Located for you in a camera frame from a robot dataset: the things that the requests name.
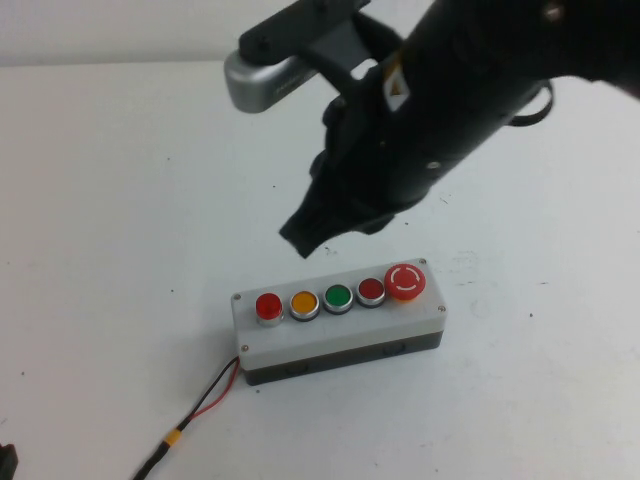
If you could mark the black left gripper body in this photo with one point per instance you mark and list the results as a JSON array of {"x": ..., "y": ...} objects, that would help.
[{"x": 7, "y": 462}]

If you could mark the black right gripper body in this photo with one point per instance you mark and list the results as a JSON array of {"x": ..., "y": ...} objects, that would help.
[{"x": 357, "y": 150}]

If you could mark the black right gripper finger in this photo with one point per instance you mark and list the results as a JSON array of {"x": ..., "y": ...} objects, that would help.
[
  {"x": 327, "y": 227},
  {"x": 305, "y": 220}
]

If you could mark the illuminated red push button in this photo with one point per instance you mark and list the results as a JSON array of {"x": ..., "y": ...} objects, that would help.
[{"x": 268, "y": 306}]

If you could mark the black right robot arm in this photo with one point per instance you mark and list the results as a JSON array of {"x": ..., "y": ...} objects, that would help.
[{"x": 465, "y": 75}]

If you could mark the green push button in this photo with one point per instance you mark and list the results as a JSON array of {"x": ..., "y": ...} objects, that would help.
[{"x": 338, "y": 297}]

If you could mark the dark red push button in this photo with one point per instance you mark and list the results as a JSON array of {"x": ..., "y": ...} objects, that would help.
[{"x": 370, "y": 290}]

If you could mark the yellow push button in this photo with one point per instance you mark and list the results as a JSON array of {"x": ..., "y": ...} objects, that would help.
[{"x": 304, "y": 303}]

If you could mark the red emergency stop mushroom button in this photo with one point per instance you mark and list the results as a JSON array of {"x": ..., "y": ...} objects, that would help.
[{"x": 405, "y": 280}]

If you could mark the grey and black button box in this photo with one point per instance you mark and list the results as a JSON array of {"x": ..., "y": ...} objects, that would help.
[{"x": 345, "y": 327}]

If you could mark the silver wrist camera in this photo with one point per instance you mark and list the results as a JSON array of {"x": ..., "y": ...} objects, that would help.
[{"x": 260, "y": 82}]

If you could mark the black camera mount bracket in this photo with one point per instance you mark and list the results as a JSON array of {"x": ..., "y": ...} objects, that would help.
[{"x": 320, "y": 30}]

